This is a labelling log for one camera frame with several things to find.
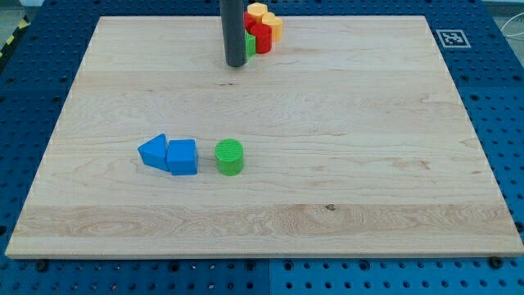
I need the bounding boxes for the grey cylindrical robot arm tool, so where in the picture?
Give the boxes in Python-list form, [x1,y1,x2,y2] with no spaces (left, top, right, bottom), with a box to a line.
[219,0,246,67]

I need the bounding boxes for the blue triangle block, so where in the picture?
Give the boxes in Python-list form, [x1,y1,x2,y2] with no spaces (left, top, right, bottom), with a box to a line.
[138,134,169,171]

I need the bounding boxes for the green cylinder block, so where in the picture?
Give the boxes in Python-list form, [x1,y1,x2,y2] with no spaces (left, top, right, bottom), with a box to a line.
[215,138,244,176]

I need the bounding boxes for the blue cube block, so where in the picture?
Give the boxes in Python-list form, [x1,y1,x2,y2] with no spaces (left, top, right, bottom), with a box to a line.
[166,138,198,175]

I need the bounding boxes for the wooden board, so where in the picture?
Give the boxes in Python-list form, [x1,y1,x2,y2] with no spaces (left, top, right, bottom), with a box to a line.
[6,16,523,259]

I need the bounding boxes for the green block behind tool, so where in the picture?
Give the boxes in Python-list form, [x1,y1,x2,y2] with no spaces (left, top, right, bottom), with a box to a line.
[245,30,256,60]

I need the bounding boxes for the red cylinder block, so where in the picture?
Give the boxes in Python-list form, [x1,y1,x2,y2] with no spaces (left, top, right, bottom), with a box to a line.
[251,24,273,54]

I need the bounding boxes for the orange cylinder block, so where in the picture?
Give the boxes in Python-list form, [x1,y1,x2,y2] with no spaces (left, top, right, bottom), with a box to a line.
[262,12,283,42]

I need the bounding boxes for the red block at back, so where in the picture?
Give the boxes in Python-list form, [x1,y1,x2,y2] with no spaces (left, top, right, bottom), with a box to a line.
[243,11,256,34]

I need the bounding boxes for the orange hexagon block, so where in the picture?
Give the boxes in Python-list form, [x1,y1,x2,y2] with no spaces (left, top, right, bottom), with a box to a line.
[246,2,268,24]

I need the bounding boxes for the white fiducial marker tag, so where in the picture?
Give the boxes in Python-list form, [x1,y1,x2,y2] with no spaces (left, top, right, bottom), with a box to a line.
[436,29,471,48]

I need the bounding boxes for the yellow black hazard tape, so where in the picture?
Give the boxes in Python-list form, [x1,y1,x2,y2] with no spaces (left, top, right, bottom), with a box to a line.
[1,15,30,59]

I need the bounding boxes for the white cable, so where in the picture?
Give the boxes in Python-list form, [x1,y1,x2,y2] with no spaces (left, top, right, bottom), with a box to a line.
[499,11,524,42]

